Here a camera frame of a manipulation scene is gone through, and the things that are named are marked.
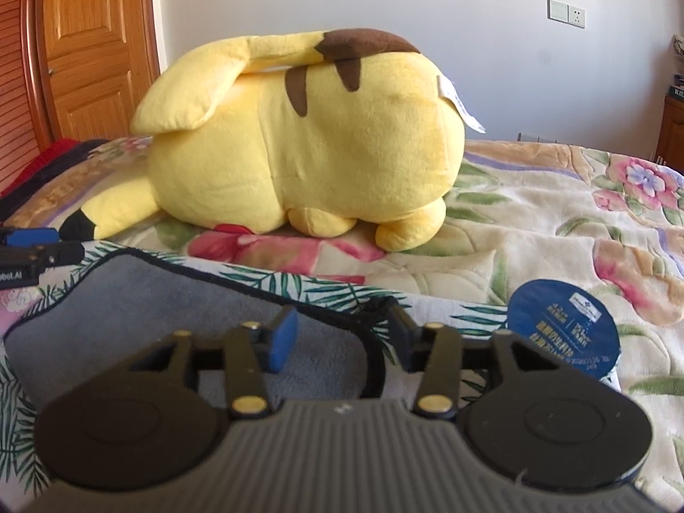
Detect wooden louvered closet door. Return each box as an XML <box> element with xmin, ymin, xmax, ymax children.
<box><xmin>0</xmin><ymin>0</ymin><xmax>46</xmax><ymax>190</ymax></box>

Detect leaf print towel grey backing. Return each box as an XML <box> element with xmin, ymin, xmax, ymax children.
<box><xmin>0</xmin><ymin>239</ymin><xmax>623</xmax><ymax>492</ymax></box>

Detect yellow plush toy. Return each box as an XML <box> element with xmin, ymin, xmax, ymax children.
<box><xmin>59</xmin><ymin>27</ymin><xmax>487</xmax><ymax>253</ymax></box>

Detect red cloth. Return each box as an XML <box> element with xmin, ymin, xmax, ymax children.
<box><xmin>0</xmin><ymin>139</ymin><xmax>86</xmax><ymax>196</ymax></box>

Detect white wall switch socket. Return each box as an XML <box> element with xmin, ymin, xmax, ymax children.
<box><xmin>546</xmin><ymin>0</ymin><xmax>587</xmax><ymax>29</ymax></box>

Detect wooden bedside cabinet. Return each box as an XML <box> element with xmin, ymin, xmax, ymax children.
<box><xmin>655</xmin><ymin>93</ymin><xmax>684</xmax><ymax>173</ymax></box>

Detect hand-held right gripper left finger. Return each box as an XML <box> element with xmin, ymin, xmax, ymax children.
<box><xmin>125</xmin><ymin>306</ymin><xmax>299</xmax><ymax>420</ymax></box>

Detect floral blanket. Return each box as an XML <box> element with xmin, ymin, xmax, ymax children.
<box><xmin>0</xmin><ymin>136</ymin><xmax>684</xmax><ymax>513</ymax></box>

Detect white plush toy label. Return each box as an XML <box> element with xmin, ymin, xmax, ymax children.
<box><xmin>435</xmin><ymin>76</ymin><xmax>487</xmax><ymax>134</ymax></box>

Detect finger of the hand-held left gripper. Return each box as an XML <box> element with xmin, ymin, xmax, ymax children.
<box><xmin>0</xmin><ymin>227</ymin><xmax>85</xmax><ymax>271</ymax></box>

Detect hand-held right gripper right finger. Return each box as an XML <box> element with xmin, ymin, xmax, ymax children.
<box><xmin>386</xmin><ymin>302</ymin><xmax>599</xmax><ymax>419</ymax></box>

